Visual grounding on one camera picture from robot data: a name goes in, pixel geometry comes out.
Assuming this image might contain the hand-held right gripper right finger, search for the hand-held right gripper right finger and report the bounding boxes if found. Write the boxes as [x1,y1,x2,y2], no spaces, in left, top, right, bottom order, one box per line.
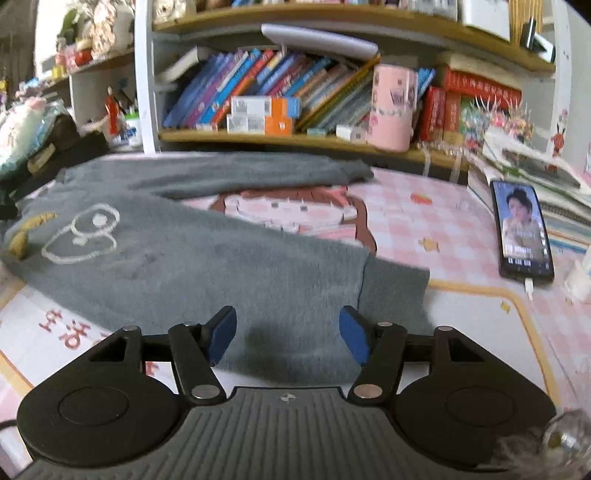
[338,305,509,406]

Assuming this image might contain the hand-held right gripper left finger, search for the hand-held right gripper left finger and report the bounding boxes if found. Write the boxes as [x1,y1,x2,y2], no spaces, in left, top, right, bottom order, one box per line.
[69,305,238,406]

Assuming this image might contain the grey pants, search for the grey pants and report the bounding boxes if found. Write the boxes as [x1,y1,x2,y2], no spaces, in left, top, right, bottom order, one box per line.
[0,152,431,387]

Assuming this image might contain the pink cartoon table mat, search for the pink cartoon table mat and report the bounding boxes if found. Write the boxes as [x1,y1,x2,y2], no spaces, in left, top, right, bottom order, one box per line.
[0,154,591,480]

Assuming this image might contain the black smartphone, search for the black smartphone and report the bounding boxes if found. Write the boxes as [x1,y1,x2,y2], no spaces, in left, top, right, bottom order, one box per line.
[489,179,556,280]

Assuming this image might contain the white charger plug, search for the white charger plug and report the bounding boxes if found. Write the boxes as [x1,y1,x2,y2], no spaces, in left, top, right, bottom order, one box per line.
[335,124,369,143]

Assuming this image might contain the wooden white bookshelf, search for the wooden white bookshelf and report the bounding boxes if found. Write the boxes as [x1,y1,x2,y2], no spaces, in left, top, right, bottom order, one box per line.
[134,0,571,185]

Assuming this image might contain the grey fluffy pompom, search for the grey fluffy pompom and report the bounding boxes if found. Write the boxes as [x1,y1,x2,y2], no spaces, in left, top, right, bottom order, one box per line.
[492,427,568,480]

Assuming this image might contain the white bottle blue label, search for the white bottle blue label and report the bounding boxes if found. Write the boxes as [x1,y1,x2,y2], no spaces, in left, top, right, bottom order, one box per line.
[119,115,141,147]

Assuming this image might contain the pink printed tin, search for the pink printed tin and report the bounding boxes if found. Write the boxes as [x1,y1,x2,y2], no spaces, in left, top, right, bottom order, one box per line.
[367,64,419,152]

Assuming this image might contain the orange red thick book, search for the orange red thick book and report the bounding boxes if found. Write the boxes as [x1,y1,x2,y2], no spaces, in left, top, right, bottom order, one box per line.
[442,92,463,144]

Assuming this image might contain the dark bag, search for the dark bag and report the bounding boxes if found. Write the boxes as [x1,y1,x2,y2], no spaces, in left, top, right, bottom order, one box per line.
[25,113,112,185]

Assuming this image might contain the clear crystal ball charm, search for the clear crystal ball charm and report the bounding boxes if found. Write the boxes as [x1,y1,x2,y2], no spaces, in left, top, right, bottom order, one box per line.
[542,408,591,467]

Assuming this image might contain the red tassel ornament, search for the red tassel ornament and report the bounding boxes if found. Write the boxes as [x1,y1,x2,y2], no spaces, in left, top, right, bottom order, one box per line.
[105,85,122,137]

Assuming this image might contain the stack of notebooks and papers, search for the stack of notebooks and papers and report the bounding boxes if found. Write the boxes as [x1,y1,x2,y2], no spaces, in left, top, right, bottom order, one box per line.
[466,127,591,252]

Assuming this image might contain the row of colourful books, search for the row of colourful books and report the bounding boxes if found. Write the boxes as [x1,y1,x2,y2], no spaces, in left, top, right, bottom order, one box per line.
[161,46,382,132]

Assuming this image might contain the sparkly bead bouquet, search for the sparkly bead bouquet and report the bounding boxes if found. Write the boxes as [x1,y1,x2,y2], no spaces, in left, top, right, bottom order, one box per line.
[462,99,539,139]

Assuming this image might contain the red thick dictionary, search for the red thick dictionary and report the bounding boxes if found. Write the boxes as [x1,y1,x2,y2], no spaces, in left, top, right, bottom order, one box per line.
[445,69,522,107]

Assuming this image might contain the white side shelf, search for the white side shelf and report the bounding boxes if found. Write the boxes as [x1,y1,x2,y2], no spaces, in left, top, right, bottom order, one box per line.
[37,46,139,153]

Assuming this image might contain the pastel plush toy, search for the pastel plush toy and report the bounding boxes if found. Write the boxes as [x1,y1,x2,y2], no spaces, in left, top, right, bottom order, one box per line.
[0,99,51,174]

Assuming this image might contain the cartoon deer sticker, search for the cartoon deer sticker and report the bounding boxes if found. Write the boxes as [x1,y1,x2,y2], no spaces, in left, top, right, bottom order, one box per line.
[549,108,571,158]

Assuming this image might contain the thick beige book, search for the thick beige book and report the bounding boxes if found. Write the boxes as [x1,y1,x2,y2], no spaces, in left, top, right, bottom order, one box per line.
[438,52,522,88]

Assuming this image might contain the white quilted handbag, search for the white quilted handbag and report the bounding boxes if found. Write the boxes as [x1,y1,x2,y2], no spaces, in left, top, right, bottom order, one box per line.
[152,0,195,24]

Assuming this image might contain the white floral figurine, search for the white floral figurine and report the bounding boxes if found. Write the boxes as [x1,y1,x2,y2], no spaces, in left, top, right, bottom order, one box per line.
[88,0,134,51]

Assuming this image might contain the white storage box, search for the white storage box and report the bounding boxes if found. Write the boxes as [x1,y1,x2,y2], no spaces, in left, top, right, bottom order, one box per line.
[462,0,511,42]

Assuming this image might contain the black small device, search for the black small device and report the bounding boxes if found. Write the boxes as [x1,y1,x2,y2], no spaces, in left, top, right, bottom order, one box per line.
[521,17,557,63]

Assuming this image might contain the pearl bead string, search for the pearl bead string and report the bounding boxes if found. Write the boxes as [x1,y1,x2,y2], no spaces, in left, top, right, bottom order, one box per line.
[418,141,467,157]

